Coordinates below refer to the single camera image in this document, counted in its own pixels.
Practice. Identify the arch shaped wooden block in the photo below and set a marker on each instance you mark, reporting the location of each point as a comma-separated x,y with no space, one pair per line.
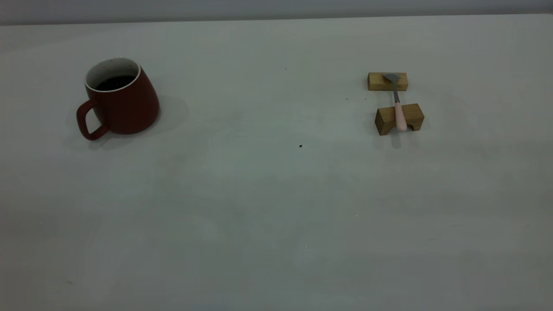
414,113

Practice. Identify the red ceramic mug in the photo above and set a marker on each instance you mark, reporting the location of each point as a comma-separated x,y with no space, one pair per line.
129,108

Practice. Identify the flat rectangular wooden block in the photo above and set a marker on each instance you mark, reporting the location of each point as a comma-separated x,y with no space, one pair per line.
376,82

